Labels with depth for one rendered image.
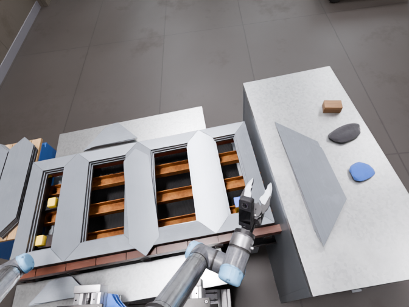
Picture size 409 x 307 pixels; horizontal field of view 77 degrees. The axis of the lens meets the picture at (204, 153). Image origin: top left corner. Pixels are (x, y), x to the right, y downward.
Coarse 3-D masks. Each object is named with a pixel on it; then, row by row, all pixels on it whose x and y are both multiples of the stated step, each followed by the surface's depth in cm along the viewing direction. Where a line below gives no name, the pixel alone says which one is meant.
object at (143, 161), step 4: (148, 156) 178; (132, 160) 178; (136, 160) 178; (140, 160) 177; (144, 160) 177; (148, 160) 176; (124, 164) 177; (128, 164) 177; (132, 164) 176; (136, 164) 176; (140, 164) 175; (144, 164) 175; (148, 164) 175; (124, 168) 175; (128, 168) 175; (132, 168) 175; (136, 168) 174
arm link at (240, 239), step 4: (236, 232) 86; (232, 236) 86; (236, 236) 84; (240, 236) 84; (244, 236) 84; (248, 236) 84; (232, 240) 84; (236, 240) 84; (240, 240) 83; (244, 240) 83; (248, 240) 83; (252, 240) 84; (236, 244) 83; (240, 244) 82; (244, 244) 83; (248, 244) 83; (252, 244) 84; (244, 248) 82; (248, 248) 83; (252, 248) 84
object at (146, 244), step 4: (156, 236) 148; (144, 240) 148; (148, 240) 148; (152, 240) 148; (132, 244) 148; (136, 244) 147; (140, 244) 147; (144, 244) 147; (148, 244) 147; (152, 244) 146; (136, 248) 146; (140, 248) 146; (144, 248) 146; (148, 248) 146
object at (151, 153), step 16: (96, 160) 182; (112, 160) 184; (240, 160) 170; (48, 176) 185; (224, 192) 159; (32, 224) 163; (176, 224) 154; (272, 224) 147; (32, 240) 159; (96, 256) 149
